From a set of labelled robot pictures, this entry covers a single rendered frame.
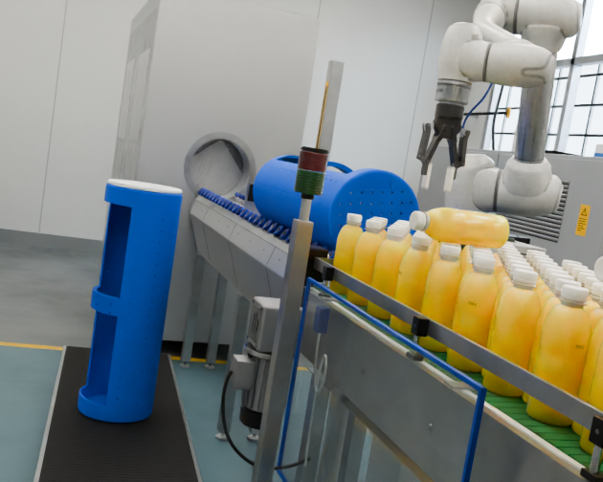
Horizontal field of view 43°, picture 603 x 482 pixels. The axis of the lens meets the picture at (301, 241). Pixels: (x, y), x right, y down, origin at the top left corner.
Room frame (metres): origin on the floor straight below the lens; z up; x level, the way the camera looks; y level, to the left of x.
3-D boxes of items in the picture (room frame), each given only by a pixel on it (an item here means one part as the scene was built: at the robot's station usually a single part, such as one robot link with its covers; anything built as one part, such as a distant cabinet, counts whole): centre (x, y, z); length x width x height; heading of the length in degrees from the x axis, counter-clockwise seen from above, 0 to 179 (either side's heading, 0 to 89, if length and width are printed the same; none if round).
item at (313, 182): (1.66, 0.00, 1.18); 0.06 x 0.06 x 0.05
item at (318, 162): (1.66, 0.00, 1.23); 0.06 x 0.06 x 0.04
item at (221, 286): (4.08, 0.39, 0.31); 0.06 x 0.06 x 0.63; 19
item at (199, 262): (4.03, 0.52, 0.31); 0.06 x 0.06 x 0.63; 19
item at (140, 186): (2.85, 0.61, 1.03); 0.28 x 0.28 x 0.01
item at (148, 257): (2.85, 0.61, 0.59); 0.28 x 0.28 x 0.88
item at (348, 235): (1.98, -0.13, 1.00); 0.07 x 0.07 x 0.19
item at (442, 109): (2.05, -0.34, 1.39); 0.08 x 0.07 x 0.09; 109
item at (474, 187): (2.76, -0.58, 1.23); 0.18 x 0.16 x 0.22; 70
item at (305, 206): (1.66, 0.00, 1.18); 0.06 x 0.06 x 0.16
